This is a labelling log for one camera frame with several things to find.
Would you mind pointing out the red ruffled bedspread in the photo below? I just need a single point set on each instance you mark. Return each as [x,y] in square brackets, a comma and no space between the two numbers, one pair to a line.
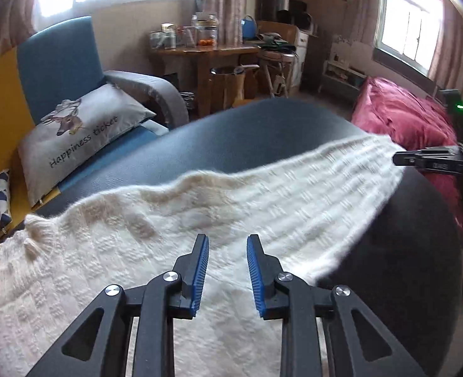
[392,114]

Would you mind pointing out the pink patterned curtain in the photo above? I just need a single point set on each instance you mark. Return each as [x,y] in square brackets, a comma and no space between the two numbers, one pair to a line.
[227,8]
[3,27]
[455,47]

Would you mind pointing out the white cabinet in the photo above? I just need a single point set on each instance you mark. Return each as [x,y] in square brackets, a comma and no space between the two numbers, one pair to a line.
[303,47]

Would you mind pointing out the small oranges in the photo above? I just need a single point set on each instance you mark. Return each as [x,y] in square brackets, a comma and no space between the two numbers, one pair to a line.
[206,42]

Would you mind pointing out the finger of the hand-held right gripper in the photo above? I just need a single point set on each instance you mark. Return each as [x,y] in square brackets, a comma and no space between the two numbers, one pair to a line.
[439,150]
[412,159]

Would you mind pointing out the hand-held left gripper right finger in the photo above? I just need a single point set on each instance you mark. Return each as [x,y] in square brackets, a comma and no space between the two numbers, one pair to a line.
[255,282]

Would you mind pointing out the brown paper bag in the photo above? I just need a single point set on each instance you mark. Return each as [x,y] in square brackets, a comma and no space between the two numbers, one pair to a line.
[231,86]

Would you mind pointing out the row of jars and bottles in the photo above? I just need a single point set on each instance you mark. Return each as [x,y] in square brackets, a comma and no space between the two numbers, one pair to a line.
[164,39]

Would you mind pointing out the blue yellow grey sofa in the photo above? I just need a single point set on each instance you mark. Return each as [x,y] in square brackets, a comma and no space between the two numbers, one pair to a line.
[58,55]

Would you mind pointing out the cream knit sweater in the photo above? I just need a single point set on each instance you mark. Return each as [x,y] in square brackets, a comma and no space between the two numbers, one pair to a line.
[215,204]

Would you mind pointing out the black television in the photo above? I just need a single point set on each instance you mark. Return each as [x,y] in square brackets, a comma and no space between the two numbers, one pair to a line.
[270,4]

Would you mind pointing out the wooden side table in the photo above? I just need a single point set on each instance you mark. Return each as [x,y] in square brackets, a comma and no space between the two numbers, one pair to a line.
[200,53]

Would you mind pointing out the white low shelf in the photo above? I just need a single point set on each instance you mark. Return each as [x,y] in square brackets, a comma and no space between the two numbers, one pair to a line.
[341,74]

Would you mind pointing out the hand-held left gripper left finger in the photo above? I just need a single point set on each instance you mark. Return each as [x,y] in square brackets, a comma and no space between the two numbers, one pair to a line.
[200,279]

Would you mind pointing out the grey deer print pillow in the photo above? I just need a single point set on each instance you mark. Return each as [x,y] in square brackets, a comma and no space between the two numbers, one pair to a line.
[97,125]

